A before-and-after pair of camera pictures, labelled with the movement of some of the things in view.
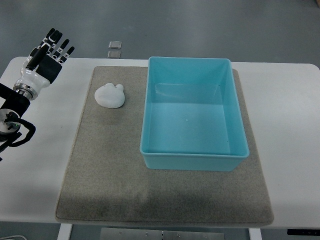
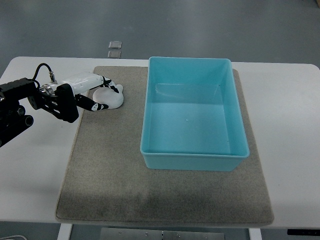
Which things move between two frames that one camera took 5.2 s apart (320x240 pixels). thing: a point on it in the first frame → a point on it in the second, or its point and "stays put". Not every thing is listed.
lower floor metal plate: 114,54 stays put
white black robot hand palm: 32,81 → 68,102
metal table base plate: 161,233 stays put
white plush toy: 109,96 stays put
